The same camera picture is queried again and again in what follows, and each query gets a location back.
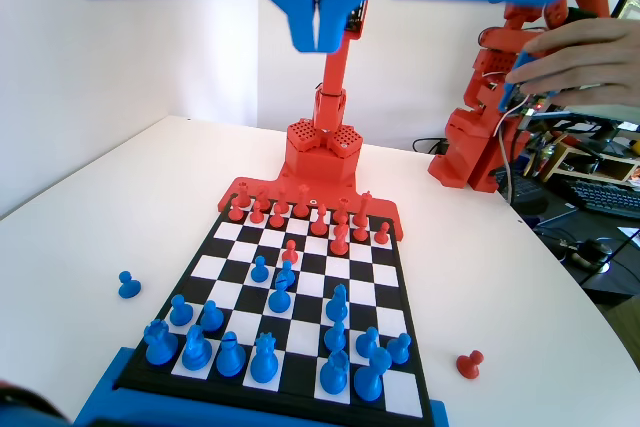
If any white leader arm cable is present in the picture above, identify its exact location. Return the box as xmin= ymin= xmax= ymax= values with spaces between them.
xmin=494 ymin=101 xmax=534 ymax=203

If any blue leader arm handle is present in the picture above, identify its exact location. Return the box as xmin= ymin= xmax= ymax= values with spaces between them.
xmin=497 ymin=49 xmax=561 ymax=113

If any blue chess bishop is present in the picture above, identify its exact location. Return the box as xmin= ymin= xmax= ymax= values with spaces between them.
xmin=215 ymin=330 xmax=246 ymax=378
xmin=267 ymin=270 xmax=296 ymax=313

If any black keyboard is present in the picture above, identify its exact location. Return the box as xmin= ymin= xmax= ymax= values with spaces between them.
xmin=567 ymin=179 xmax=640 ymax=221

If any dark side desk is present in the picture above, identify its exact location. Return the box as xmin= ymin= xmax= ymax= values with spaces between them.
xmin=509 ymin=166 xmax=640 ymax=306

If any blue chess rook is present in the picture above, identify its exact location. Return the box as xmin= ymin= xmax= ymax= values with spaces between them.
xmin=143 ymin=319 xmax=179 ymax=367
xmin=318 ymin=349 xmax=351 ymax=397

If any blue chess pawn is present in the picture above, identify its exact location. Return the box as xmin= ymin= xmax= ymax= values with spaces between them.
xmin=278 ymin=260 xmax=300 ymax=288
xmin=355 ymin=326 xmax=381 ymax=359
xmin=323 ymin=320 xmax=349 ymax=353
xmin=386 ymin=332 xmax=413 ymax=365
xmin=117 ymin=270 xmax=143 ymax=300
xmin=249 ymin=255 xmax=271 ymax=284
xmin=199 ymin=300 xmax=225 ymax=332
xmin=168 ymin=295 xmax=193 ymax=327

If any group of blue chess pieces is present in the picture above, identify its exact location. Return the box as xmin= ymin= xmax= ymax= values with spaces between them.
xmin=73 ymin=345 xmax=450 ymax=427

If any person's hand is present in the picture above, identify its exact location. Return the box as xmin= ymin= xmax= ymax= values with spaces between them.
xmin=504 ymin=16 xmax=640 ymax=108

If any black cable behind table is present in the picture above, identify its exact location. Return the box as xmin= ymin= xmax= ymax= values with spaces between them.
xmin=412 ymin=135 xmax=451 ymax=156

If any monitor with green edge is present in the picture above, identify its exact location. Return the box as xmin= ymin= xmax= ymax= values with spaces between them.
xmin=607 ymin=0 xmax=640 ymax=21

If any black camera board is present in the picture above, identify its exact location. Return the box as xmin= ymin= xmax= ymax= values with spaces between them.
xmin=343 ymin=0 xmax=372 ymax=42

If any wooden desk shelf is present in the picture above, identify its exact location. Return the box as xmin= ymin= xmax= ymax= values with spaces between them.
xmin=537 ymin=139 xmax=640 ymax=183

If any red chess queen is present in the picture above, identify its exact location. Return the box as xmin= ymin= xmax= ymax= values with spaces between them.
xmin=292 ymin=184 xmax=312 ymax=218

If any black white chessboard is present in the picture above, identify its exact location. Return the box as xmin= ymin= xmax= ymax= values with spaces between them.
xmin=115 ymin=204 xmax=435 ymax=421

